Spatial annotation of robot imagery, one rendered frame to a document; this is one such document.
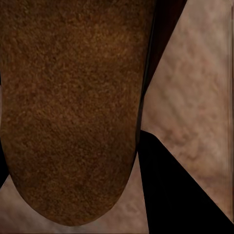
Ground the sandal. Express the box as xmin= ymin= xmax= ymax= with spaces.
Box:
xmin=0 ymin=0 xmax=187 ymax=227

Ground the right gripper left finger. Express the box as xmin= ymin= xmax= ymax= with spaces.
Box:
xmin=0 ymin=141 xmax=10 ymax=188

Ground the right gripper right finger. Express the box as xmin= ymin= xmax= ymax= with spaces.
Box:
xmin=137 ymin=130 xmax=234 ymax=234

